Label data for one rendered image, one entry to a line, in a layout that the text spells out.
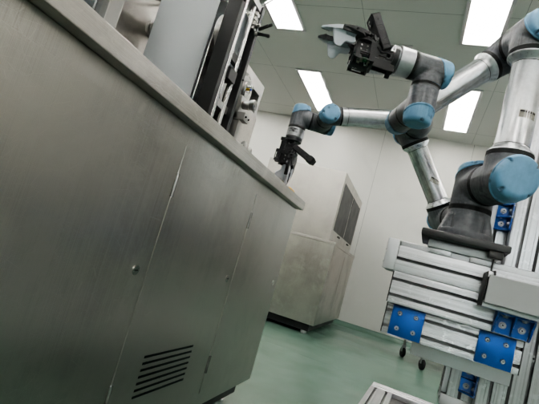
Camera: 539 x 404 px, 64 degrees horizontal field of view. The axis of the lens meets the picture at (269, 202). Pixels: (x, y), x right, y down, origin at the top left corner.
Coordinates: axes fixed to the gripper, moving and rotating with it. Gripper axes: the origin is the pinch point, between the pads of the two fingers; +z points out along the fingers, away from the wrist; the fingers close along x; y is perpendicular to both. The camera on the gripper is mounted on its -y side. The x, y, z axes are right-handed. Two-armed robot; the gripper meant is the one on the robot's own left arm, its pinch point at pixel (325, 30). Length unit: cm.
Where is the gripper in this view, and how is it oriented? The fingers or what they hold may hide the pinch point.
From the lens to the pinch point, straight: 123.1
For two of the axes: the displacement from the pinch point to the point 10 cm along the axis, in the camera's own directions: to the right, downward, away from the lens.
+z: -9.6, -2.8, -0.6
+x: -1.2, 2.3, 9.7
